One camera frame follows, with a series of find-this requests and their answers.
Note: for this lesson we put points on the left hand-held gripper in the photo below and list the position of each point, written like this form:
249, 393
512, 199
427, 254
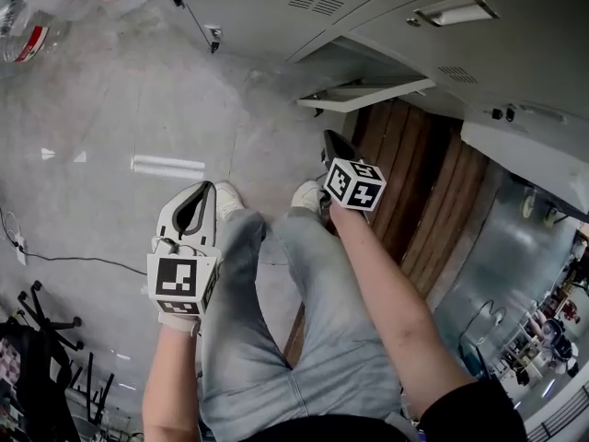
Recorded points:
177, 279

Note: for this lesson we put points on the person's black shirt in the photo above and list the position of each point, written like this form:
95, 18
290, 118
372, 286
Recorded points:
474, 412

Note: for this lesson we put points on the grey locker door black latch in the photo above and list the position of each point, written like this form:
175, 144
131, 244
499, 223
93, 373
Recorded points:
520, 154

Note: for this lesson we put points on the shiny metal sheet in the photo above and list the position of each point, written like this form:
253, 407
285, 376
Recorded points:
501, 256

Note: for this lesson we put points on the person's left hand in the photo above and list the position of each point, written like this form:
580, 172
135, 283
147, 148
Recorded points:
179, 322

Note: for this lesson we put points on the white power strip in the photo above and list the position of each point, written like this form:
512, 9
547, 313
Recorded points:
20, 249

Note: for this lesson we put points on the person's white right shoe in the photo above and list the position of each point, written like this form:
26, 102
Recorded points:
306, 195

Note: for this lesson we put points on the person's white shoe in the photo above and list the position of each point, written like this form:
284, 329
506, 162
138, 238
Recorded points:
227, 198
306, 195

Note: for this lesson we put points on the grey vented locker door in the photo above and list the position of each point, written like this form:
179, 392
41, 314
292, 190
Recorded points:
257, 12

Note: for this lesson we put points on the black folding stand legs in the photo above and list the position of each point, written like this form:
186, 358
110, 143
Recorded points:
94, 394

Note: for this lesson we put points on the person's right forearm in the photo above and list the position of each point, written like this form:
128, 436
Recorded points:
382, 293

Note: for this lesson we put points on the person's white left shoe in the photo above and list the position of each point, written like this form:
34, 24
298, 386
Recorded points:
227, 198

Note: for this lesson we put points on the person's left forearm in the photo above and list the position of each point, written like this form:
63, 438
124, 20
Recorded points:
170, 375

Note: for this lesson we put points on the pack of plastic water bottles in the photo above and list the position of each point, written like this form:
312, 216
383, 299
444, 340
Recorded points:
69, 3

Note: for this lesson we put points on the black background office chair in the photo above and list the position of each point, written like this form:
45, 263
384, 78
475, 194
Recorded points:
559, 345

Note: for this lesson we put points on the silver key lock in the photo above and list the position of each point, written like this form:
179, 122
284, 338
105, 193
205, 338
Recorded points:
214, 35

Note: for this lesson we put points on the person's light blue jeans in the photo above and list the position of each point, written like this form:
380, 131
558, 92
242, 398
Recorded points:
322, 339

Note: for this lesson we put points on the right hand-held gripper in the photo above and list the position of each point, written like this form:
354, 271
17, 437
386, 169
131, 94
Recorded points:
354, 184

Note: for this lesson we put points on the black office chair base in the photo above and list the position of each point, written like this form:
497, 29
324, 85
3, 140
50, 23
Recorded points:
41, 320

